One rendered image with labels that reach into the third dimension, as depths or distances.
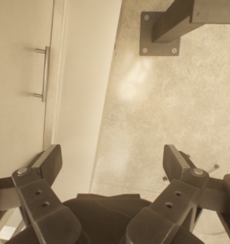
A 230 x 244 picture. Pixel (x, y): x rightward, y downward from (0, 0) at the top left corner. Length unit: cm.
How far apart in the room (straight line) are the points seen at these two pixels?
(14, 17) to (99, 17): 28
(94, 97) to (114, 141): 95
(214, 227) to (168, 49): 136
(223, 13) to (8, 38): 50
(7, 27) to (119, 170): 146
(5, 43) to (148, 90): 117
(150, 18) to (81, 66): 93
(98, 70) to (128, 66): 81
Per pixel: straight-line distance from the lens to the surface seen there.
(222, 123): 173
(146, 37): 142
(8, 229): 116
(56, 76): 61
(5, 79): 42
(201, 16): 54
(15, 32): 44
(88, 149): 68
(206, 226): 159
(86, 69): 61
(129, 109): 145
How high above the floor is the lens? 140
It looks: 73 degrees down
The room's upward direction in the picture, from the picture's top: 177 degrees counter-clockwise
